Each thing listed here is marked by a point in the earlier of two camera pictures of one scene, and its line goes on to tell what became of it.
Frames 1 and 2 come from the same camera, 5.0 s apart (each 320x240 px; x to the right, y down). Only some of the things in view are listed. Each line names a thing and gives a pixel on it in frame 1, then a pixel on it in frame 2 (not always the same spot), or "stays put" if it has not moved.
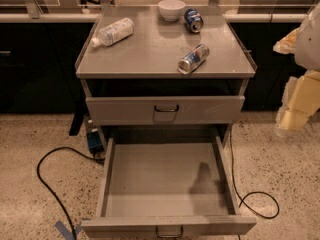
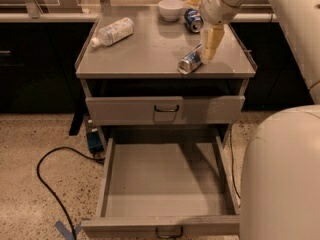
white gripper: [309, 47] -> [216, 10]
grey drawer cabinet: [166, 95] stays put
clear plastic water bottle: [114, 32] stays put
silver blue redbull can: [193, 59] stays put
